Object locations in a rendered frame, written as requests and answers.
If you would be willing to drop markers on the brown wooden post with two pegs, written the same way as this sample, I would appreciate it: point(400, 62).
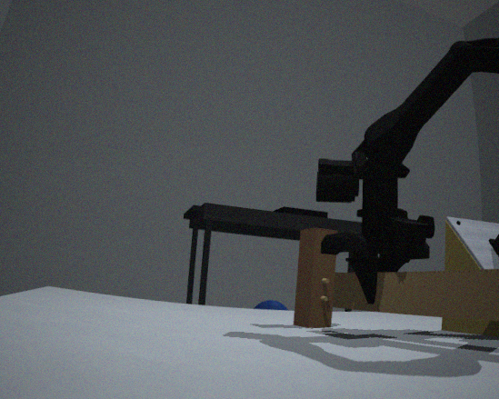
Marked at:
point(315, 281)

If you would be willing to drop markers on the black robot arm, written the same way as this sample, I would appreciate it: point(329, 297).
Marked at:
point(388, 141)

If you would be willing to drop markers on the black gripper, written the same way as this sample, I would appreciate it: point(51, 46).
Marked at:
point(365, 248)

